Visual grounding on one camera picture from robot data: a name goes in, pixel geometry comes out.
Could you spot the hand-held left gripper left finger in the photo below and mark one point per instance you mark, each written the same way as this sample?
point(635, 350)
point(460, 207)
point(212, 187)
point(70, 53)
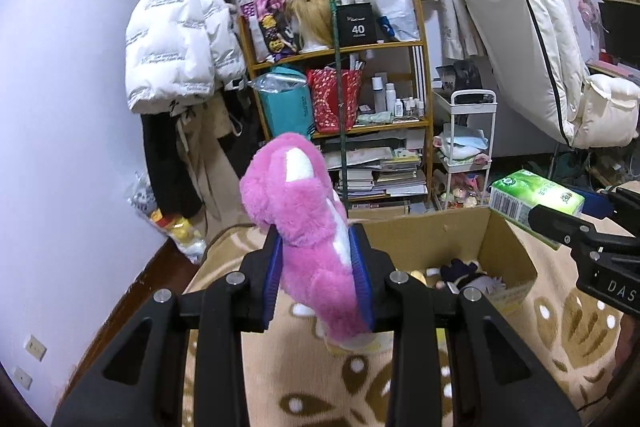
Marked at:
point(272, 287)

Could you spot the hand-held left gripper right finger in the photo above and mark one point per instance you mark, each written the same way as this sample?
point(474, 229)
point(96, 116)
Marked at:
point(361, 282)

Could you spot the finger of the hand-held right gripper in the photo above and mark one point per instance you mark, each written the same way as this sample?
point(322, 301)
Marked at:
point(560, 224)
point(597, 204)

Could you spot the green tissue pack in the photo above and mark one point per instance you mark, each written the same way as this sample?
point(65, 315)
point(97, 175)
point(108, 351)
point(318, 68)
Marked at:
point(535, 197)

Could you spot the printed cardboard box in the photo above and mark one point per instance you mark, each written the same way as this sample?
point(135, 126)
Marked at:
point(500, 247)

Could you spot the pink furry plush toy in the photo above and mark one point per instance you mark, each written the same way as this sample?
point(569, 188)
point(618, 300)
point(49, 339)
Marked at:
point(310, 227)

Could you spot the dark purple plush doll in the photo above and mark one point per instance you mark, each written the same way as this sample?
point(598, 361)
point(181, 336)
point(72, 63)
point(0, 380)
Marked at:
point(470, 277)

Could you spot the person's right hand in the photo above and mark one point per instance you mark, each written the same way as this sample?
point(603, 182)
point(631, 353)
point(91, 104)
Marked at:
point(630, 339)

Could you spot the cream pillow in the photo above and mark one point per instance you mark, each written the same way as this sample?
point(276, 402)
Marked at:
point(610, 107)

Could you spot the stack of books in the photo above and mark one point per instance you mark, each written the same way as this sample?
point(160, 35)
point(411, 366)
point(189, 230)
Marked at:
point(385, 182)

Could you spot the beige printed blanket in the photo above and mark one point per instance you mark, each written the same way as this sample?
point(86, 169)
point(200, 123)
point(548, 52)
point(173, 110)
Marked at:
point(320, 387)

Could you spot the clear bag of toys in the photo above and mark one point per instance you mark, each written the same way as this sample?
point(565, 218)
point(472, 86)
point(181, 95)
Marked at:
point(175, 227)

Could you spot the white rolling cart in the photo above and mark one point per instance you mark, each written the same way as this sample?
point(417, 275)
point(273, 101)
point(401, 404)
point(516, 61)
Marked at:
point(467, 147)

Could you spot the pile of papers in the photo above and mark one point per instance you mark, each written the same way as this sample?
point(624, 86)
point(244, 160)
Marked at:
point(370, 157)

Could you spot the black coat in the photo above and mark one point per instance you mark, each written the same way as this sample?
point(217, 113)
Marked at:
point(165, 167)

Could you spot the black tote bag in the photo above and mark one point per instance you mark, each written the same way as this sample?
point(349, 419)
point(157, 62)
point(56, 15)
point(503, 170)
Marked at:
point(242, 127)

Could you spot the black monitor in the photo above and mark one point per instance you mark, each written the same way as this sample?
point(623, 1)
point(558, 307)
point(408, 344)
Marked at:
point(620, 32)

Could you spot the green pole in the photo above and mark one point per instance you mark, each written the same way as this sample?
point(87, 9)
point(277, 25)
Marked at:
point(340, 107)

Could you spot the black item on cart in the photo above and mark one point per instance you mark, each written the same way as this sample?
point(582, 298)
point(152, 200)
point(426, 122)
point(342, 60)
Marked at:
point(462, 74)

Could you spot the teal paper bag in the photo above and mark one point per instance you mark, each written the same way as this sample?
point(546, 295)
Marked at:
point(287, 107)

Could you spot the group of small bottles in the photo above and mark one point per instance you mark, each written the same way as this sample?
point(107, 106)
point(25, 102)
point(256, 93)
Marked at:
point(400, 104)

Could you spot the red patterned bag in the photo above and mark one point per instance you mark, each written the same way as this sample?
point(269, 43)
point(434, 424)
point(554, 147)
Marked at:
point(330, 102)

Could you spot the pink desk fan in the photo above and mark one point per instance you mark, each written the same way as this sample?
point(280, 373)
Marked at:
point(588, 14)

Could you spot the cream mattress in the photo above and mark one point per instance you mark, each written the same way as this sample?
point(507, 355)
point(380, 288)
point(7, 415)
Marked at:
point(515, 17)

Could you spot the wooden shelf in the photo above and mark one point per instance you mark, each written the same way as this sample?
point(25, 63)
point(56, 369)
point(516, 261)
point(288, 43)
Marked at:
point(422, 72)

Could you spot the black box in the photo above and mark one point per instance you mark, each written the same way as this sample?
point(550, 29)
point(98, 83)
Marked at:
point(355, 24)

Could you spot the purple printed bag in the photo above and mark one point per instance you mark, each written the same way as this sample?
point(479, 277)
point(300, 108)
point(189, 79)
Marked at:
point(267, 22)

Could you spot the blonde wig on mannequin head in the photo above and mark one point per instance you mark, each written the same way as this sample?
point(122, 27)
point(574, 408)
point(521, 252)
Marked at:
point(310, 19)

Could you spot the white puffer jacket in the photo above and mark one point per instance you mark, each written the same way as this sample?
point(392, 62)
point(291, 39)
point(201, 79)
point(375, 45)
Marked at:
point(170, 37)

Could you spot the white plastic bag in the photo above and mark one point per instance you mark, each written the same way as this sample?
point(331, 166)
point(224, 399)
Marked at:
point(392, 2)

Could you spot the white wall socket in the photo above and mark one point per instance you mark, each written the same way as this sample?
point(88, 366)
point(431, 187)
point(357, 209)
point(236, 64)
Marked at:
point(23, 377)
point(35, 348)

